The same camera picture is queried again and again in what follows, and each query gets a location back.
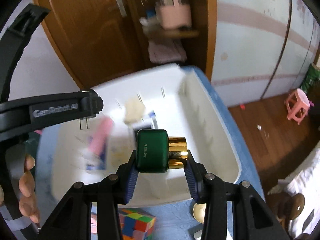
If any blue dental floss box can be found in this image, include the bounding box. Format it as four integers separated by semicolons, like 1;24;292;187
84;136;106;172

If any green perfume bottle gold cap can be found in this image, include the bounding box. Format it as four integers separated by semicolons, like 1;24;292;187
136;129;188;173

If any gold round compact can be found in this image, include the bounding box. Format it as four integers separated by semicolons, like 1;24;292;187
193;203;206;224

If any pink hair roller clip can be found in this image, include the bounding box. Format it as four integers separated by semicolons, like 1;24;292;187
89;116;113;154

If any colourful rubik's cube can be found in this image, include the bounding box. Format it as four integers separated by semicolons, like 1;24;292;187
119;209;156;240

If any white compact camera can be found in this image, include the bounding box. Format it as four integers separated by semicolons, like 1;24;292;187
131;111;158;140

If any beige geometric box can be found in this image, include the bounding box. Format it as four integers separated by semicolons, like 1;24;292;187
124;97;145;124

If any pink correction tape dispenser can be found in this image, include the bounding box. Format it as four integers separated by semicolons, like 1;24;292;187
91;213;98;235

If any white power adapter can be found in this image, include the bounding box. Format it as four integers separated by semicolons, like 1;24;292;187
79;117;90;131

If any person's left hand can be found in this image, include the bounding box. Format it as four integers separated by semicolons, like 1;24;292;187
18;154;40;224

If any blue plush table cloth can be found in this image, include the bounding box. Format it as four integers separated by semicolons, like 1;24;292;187
35;65;266;240

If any white plastic storage bin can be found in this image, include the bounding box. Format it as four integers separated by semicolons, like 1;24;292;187
51;64;241;207

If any white patterned bedding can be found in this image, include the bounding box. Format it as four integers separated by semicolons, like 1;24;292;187
266;144;319;239

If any brown wooden door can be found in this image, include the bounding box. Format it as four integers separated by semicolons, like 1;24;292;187
34;0;145;89

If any folded pink cloth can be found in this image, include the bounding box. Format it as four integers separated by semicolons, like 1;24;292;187
148;40;187;64

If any pink plastic stool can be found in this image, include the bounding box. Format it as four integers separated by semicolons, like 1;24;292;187
284;88;310;125

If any wooden corner shelf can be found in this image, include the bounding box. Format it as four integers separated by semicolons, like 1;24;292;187
127;0;217;79

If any green bag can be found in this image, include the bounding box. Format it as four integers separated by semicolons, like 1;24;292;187
299;63;320;94

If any pink storage basket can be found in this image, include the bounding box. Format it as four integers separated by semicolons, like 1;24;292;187
155;0;192;30

